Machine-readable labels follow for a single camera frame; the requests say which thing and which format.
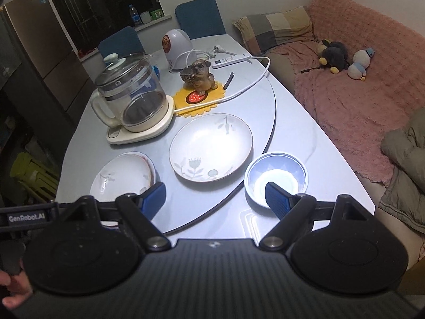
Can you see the stacked green stools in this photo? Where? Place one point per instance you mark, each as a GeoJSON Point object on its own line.
{"type": "Point", "coordinates": [30, 172]}

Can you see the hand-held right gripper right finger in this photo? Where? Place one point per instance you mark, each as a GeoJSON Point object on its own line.
{"type": "Point", "coordinates": [277, 201]}

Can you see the blue chair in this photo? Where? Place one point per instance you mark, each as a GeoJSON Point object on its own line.
{"type": "Point", "coordinates": [119, 43]}
{"type": "Point", "coordinates": [199, 16]}

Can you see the pink blanket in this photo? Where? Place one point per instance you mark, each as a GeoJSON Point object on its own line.
{"type": "Point", "coordinates": [348, 99]}

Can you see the plastic water bottle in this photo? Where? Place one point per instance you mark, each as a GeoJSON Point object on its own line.
{"type": "Point", "coordinates": [134, 15]}

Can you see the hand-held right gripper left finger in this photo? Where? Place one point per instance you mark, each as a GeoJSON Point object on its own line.
{"type": "Point", "coordinates": [154, 199]}

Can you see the blue bowl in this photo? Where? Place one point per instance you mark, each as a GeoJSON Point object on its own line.
{"type": "Point", "coordinates": [282, 166]}

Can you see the brown dog figurine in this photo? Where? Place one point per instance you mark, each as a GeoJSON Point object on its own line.
{"type": "Point", "coordinates": [201, 73]}

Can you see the beige sofa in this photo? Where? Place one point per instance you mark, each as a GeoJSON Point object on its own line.
{"type": "Point", "coordinates": [282, 63]}

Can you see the dark grey cabinet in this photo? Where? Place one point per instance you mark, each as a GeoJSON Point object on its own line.
{"type": "Point", "coordinates": [40, 40]}

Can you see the black plush toy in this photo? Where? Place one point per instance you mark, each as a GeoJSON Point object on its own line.
{"type": "Point", "coordinates": [333, 56]}

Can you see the grey round turntable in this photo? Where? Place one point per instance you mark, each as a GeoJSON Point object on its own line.
{"type": "Point", "coordinates": [186, 206]}

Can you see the white round appliance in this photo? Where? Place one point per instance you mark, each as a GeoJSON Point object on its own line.
{"type": "Point", "coordinates": [176, 46]}

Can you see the glass kettle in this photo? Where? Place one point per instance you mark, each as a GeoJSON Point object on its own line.
{"type": "Point", "coordinates": [132, 89]}

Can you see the white cup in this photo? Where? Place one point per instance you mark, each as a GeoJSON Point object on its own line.
{"type": "Point", "coordinates": [145, 17]}

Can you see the blue penguin plush toy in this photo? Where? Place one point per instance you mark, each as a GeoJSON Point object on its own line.
{"type": "Point", "coordinates": [360, 63]}

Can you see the yellow flower mat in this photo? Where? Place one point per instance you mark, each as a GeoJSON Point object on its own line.
{"type": "Point", "coordinates": [186, 107]}

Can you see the brown rimmed floral plate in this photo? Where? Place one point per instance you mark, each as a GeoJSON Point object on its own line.
{"type": "Point", "coordinates": [212, 146]}

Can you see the white leaf print plate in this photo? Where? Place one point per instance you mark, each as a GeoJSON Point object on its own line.
{"type": "Point", "coordinates": [119, 176]}

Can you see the white power strip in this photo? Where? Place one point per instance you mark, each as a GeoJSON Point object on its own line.
{"type": "Point", "coordinates": [232, 60]}

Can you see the cream kettle base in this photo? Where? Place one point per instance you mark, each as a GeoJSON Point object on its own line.
{"type": "Point", "coordinates": [116, 137]}

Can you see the person's left hand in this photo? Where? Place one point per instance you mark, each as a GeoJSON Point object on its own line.
{"type": "Point", "coordinates": [20, 285]}

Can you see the dark window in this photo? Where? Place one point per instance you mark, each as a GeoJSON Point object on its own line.
{"type": "Point", "coordinates": [99, 0]}

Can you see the red round coaster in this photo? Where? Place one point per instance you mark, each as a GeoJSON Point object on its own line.
{"type": "Point", "coordinates": [196, 97]}

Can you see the plaid pillow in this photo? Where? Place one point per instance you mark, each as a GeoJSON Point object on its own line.
{"type": "Point", "coordinates": [275, 28]}

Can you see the olive green jacket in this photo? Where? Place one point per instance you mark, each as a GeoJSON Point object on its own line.
{"type": "Point", "coordinates": [408, 166]}

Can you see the green box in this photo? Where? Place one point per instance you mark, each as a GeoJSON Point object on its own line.
{"type": "Point", "coordinates": [156, 13]}

